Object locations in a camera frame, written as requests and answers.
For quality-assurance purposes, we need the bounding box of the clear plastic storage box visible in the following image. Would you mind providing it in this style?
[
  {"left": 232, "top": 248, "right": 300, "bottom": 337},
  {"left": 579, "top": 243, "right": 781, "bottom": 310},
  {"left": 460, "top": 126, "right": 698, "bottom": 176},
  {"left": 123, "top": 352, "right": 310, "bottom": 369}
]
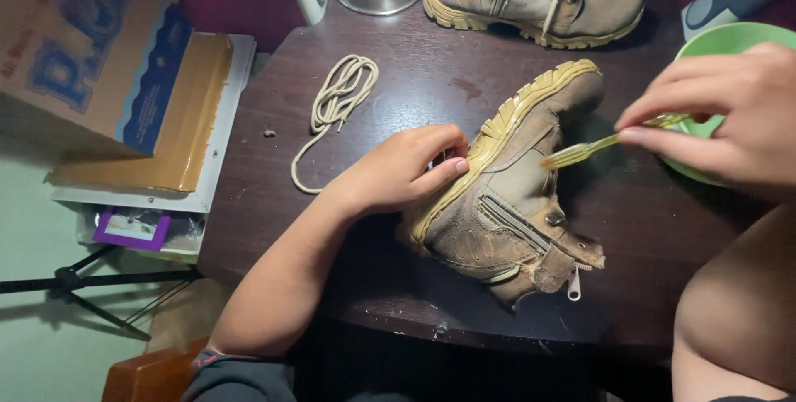
[{"left": 75, "top": 202, "right": 207, "bottom": 264}]

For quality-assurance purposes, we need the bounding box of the yellow translucent toothbrush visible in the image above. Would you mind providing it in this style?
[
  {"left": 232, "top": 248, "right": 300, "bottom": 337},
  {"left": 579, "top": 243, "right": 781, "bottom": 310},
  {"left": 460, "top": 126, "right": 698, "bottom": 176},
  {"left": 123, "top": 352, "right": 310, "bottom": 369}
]
[{"left": 539, "top": 112, "right": 692, "bottom": 172}]

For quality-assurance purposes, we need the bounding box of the person's dark grey garment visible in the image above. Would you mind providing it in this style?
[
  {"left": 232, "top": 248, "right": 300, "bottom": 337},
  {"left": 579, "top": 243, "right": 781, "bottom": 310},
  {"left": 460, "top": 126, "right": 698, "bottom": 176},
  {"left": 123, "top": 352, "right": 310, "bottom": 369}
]
[{"left": 182, "top": 349, "right": 298, "bottom": 402}]

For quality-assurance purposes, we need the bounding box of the white flat board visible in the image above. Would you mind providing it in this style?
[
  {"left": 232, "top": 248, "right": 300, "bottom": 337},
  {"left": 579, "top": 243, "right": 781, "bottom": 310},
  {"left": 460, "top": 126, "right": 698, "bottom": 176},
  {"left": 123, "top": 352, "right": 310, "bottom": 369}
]
[{"left": 51, "top": 33, "right": 257, "bottom": 214}]

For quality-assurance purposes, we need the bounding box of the printed cardboard box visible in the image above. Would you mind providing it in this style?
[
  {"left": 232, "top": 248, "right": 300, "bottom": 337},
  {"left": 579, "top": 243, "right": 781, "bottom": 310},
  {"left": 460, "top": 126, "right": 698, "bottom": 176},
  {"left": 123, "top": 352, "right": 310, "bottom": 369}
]
[{"left": 0, "top": 0, "right": 195, "bottom": 158}]

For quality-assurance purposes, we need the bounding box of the loose beige shoelace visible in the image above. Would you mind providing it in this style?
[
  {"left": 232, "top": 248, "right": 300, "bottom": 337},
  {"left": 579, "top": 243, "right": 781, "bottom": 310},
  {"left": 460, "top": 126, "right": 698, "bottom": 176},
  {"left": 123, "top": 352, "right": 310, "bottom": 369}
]
[{"left": 290, "top": 54, "right": 380, "bottom": 196}]

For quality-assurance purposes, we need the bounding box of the black tripod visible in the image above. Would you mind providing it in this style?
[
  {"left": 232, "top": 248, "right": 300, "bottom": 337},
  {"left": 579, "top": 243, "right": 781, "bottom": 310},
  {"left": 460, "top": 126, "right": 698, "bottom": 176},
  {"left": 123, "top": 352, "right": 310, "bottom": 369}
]
[{"left": 0, "top": 243, "right": 205, "bottom": 343}]

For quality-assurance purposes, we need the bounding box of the green plastic bowl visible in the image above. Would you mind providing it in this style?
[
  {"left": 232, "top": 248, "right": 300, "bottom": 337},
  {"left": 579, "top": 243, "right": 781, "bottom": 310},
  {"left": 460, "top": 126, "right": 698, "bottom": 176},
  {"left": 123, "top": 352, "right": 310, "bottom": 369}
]
[{"left": 661, "top": 22, "right": 796, "bottom": 189}]

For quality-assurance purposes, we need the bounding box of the person's right hand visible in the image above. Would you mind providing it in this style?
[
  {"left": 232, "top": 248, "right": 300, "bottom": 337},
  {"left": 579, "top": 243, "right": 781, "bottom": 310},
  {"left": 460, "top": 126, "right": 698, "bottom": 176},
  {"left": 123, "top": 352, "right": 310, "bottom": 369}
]
[{"left": 614, "top": 41, "right": 796, "bottom": 199}]

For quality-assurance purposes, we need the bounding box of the purple framed card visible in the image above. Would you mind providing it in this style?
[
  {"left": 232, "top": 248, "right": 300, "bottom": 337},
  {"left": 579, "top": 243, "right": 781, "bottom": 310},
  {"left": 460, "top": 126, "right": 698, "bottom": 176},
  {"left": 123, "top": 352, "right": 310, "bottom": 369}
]
[{"left": 92, "top": 206, "right": 173, "bottom": 253}]

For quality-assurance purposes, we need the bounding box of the person's left hand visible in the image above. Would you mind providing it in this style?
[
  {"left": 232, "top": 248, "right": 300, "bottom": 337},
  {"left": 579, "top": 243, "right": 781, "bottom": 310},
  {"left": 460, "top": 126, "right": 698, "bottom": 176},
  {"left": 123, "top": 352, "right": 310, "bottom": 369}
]
[{"left": 322, "top": 124, "right": 471, "bottom": 217}]

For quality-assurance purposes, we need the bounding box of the brown glossy folder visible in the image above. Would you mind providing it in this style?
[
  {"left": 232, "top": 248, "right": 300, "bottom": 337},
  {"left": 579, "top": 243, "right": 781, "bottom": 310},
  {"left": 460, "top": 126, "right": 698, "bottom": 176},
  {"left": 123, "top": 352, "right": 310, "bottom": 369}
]
[{"left": 47, "top": 31, "right": 235, "bottom": 194}]

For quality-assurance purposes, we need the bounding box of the unlaced brown boot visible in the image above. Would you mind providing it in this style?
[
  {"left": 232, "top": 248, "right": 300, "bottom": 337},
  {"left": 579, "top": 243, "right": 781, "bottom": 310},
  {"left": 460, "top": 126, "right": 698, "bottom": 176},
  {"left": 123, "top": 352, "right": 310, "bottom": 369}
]
[{"left": 398, "top": 58, "right": 608, "bottom": 314}]

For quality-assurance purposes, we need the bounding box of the brown wooden chair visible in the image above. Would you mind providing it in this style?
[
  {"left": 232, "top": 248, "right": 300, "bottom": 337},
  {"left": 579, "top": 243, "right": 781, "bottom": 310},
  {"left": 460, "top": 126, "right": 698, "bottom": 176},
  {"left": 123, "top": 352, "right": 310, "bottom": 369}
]
[{"left": 101, "top": 336, "right": 210, "bottom": 402}]

